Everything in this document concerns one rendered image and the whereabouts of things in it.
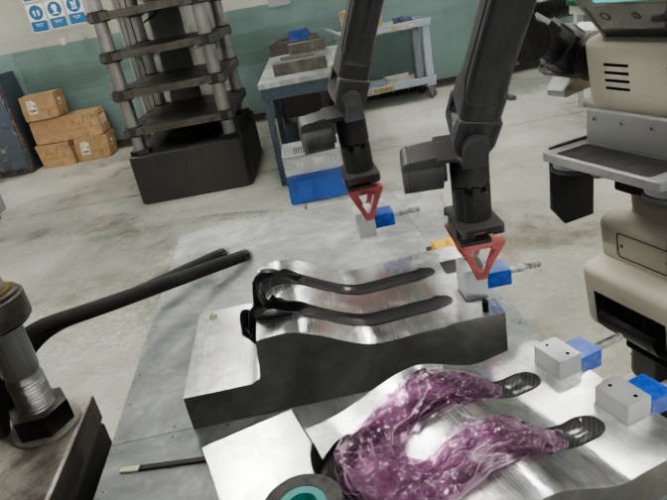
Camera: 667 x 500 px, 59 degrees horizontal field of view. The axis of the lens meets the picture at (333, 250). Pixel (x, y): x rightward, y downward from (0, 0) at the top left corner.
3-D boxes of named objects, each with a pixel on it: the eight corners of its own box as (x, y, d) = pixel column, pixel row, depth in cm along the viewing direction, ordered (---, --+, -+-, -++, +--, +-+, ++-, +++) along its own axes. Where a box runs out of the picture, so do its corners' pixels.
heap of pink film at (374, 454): (486, 375, 81) (482, 327, 78) (586, 454, 66) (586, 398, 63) (315, 453, 73) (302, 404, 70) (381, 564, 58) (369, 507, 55)
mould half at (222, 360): (458, 286, 116) (452, 223, 111) (508, 360, 93) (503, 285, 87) (207, 339, 115) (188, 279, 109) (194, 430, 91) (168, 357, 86)
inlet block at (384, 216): (418, 216, 124) (414, 191, 121) (424, 224, 119) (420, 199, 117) (356, 230, 123) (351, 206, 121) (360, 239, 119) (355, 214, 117)
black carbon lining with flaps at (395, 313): (432, 275, 108) (426, 227, 104) (460, 318, 93) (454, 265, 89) (244, 314, 107) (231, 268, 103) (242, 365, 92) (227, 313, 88)
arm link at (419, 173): (490, 139, 76) (477, 95, 81) (402, 153, 77) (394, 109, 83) (486, 199, 86) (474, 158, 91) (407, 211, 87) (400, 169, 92)
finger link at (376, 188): (354, 228, 115) (345, 183, 111) (350, 215, 122) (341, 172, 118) (389, 220, 115) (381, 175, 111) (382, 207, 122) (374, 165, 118)
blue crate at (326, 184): (368, 174, 459) (363, 146, 450) (374, 190, 421) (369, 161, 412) (291, 188, 460) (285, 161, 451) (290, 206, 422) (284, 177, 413)
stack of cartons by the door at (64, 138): (121, 149, 725) (98, 80, 691) (113, 156, 695) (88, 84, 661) (53, 162, 727) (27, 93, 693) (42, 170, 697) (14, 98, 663)
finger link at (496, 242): (465, 291, 90) (460, 235, 86) (452, 269, 96) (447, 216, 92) (508, 282, 90) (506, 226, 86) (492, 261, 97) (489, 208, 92)
